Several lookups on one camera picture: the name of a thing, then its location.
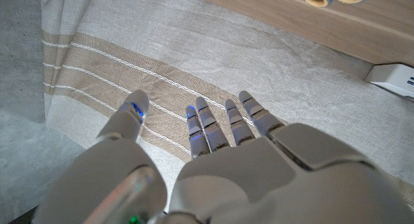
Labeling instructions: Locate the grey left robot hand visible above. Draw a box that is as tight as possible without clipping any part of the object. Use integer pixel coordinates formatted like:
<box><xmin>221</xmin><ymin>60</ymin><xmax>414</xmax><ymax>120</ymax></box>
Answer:
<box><xmin>32</xmin><ymin>89</ymin><xmax>414</xmax><ymax>224</ymax></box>

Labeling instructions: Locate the beige striped curtain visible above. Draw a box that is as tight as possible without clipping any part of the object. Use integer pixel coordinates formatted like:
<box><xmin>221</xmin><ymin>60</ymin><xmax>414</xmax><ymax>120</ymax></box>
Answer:
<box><xmin>41</xmin><ymin>0</ymin><xmax>414</xmax><ymax>205</ymax></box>

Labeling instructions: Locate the white power strip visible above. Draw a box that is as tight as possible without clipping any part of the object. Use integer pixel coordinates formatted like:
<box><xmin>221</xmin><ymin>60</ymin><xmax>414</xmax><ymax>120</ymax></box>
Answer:
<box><xmin>364</xmin><ymin>63</ymin><xmax>414</xmax><ymax>100</ymax></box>

